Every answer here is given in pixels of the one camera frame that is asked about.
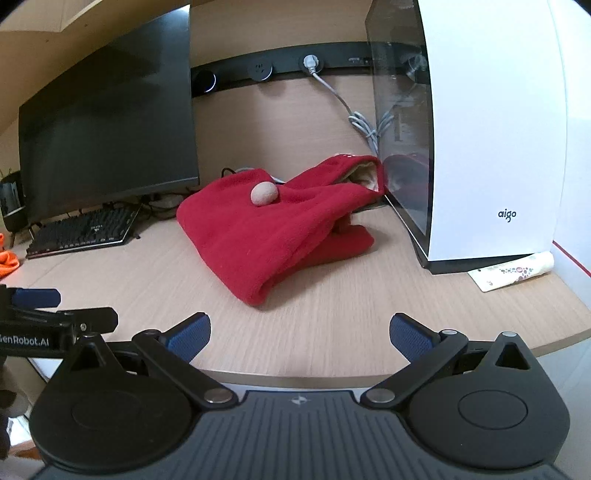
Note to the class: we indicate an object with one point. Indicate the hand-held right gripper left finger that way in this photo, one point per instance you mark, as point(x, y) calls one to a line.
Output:
point(187, 339)

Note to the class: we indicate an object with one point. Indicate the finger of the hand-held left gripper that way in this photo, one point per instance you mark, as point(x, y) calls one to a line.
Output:
point(92, 318)
point(37, 297)

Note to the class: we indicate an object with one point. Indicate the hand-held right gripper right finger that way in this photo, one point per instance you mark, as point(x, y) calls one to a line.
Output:
point(411, 339)

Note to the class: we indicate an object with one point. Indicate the red fleece garment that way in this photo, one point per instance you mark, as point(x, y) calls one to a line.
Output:
point(258, 244)

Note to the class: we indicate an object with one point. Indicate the orange cloth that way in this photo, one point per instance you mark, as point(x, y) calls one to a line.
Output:
point(8, 267)

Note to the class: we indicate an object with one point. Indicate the black keyboard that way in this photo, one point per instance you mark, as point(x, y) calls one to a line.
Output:
point(83, 230)

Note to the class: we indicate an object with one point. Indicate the white printed tube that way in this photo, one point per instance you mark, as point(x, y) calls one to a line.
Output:
point(508, 271)

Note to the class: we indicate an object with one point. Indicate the monitor stand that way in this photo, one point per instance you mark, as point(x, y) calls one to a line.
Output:
point(164, 201)

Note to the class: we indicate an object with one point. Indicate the beige pom-pom ball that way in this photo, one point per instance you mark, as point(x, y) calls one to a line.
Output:
point(264, 193)

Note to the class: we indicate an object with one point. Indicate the black computer monitor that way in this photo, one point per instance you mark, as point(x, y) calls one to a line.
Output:
point(111, 120)

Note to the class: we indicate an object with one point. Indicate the white panel with red edge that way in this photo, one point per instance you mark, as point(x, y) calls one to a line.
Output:
point(575, 184)

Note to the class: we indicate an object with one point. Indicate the black socket rail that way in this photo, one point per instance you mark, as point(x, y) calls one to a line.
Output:
point(286, 67)

